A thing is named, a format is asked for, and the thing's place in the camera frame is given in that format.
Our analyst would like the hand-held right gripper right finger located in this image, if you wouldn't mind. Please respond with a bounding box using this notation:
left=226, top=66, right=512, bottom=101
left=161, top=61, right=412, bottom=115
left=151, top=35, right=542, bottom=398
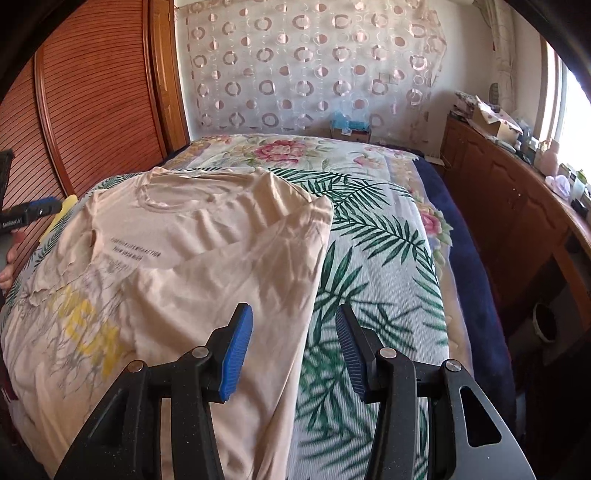
left=335, top=303, right=539, bottom=480

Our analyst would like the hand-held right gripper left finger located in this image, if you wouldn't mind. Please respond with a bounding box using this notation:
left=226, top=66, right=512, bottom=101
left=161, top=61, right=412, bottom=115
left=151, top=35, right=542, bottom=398
left=53, top=302, right=254, bottom=480

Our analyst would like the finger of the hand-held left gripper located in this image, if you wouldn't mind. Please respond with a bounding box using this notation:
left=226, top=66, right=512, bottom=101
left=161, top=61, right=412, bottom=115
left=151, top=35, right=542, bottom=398
left=0, top=196, right=64, bottom=230

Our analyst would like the beige printed t-shirt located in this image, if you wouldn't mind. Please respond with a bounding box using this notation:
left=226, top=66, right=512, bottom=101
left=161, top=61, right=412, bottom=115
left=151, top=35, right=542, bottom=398
left=0, top=166, right=335, bottom=480

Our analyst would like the person's left hand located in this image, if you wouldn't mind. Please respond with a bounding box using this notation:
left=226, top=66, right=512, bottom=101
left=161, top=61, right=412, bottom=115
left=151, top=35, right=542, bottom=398
left=0, top=231, right=20, bottom=292

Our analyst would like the floral leaf-print bed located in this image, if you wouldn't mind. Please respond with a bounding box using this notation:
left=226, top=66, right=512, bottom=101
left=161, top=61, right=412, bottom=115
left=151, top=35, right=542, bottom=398
left=0, top=133, right=472, bottom=480

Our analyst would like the wooden louvered wardrobe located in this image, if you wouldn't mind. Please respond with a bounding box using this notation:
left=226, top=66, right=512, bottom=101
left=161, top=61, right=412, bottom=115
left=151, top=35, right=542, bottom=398
left=0, top=0, right=191, bottom=222

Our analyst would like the dark blue bed sheet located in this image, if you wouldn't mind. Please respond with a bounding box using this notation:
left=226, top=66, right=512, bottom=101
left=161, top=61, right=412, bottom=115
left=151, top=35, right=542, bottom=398
left=411, top=154, right=518, bottom=409

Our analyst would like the dark round bin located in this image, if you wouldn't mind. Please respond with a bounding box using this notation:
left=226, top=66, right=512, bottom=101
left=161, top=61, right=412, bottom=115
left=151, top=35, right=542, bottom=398
left=532, top=302, right=562, bottom=343

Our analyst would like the long wooden cabinet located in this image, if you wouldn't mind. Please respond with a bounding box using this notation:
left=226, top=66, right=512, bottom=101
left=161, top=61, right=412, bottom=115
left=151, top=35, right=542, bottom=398
left=441, top=115, right=591, bottom=335

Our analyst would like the box with blue contents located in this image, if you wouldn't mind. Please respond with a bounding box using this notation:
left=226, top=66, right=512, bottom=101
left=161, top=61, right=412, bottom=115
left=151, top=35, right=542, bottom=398
left=330, top=113, right=373, bottom=143

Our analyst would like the open cardboard box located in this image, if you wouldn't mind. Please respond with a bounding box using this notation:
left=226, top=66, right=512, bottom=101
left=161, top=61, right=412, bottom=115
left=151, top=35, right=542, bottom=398
left=475, top=102, right=523, bottom=140

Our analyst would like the pink bottle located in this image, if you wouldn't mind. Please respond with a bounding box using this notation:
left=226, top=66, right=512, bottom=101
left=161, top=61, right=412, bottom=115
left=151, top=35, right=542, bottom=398
left=542, top=141, right=562, bottom=179

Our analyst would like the sheer circle-pattern curtain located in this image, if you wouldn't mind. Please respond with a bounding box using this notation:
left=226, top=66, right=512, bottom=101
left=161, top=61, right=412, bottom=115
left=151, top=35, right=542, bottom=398
left=185, top=0, right=448, bottom=155

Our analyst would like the pale patterned window curtain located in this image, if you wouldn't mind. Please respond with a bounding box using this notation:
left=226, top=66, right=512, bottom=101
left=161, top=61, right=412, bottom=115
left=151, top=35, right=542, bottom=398
left=488, top=0, right=515, bottom=109

